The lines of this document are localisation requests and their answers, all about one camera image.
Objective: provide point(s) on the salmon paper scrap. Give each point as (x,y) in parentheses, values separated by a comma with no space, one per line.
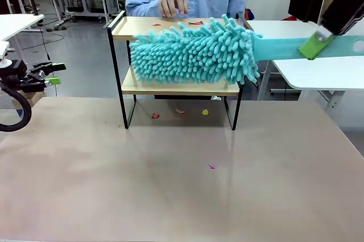
(180,110)

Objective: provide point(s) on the blue-sleeved right forearm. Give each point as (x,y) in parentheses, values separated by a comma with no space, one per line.
(142,9)

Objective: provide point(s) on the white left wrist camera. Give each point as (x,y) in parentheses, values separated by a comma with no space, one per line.
(3,51)

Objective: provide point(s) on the teal chenille duster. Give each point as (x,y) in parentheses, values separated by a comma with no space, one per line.
(193,57)

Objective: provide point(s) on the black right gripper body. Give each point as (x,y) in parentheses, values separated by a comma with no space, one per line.
(347,6)

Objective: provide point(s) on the orange fabric object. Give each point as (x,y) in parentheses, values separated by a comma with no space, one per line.
(248,14)

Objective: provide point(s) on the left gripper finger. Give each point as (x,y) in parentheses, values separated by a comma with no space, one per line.
(52,81)
(54,67)

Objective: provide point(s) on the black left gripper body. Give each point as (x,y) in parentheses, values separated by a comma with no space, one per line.
(14,75)

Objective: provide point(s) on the two-tier wood metal shelf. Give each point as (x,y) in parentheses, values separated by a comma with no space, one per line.
(133,27)

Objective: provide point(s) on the yellow paper scrap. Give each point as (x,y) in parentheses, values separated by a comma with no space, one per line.
(205,111)

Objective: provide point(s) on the cardboard box with blue tape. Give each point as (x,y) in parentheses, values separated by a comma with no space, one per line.
(31,98)

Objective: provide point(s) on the black computer monitor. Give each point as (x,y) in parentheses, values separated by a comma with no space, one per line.
(304,0)

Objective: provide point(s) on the person right hand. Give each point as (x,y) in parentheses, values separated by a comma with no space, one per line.
(172,2)

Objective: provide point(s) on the pink paper scrap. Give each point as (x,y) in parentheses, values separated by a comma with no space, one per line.
(212,166)

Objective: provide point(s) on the large white side table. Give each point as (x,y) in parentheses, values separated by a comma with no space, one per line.
(312,74)

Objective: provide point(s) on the small white packet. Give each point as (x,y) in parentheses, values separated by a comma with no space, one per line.
(216,98)

